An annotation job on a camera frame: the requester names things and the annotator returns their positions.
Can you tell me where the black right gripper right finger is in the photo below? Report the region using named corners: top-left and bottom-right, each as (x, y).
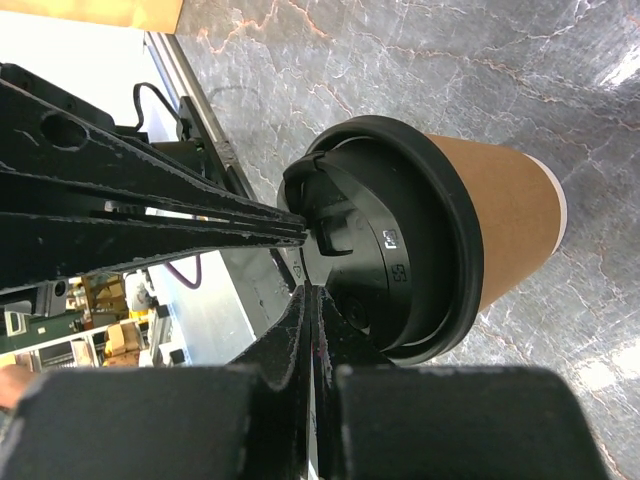
top-left (312, 287), bottom-right (607, 479)

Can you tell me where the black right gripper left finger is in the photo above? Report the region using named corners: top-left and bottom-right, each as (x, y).
top-left (1, 285), bottom-right (313, 479)

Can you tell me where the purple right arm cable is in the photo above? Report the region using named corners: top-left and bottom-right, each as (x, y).
top-left (167, 252), bottom-right (204, 291)

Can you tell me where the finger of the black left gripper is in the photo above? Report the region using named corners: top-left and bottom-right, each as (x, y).
top-left (1, 63), bottom-right (305, 235)
top-left (1, 213), bottom-right (306, 294)

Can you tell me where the black plastic cup lid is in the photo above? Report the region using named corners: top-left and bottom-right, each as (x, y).
top-left (278, 115), bottom-right (484, 366)

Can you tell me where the brown paper coffee cup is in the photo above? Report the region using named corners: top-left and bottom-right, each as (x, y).
top-left (428, 134), bottom-right (568, 310)

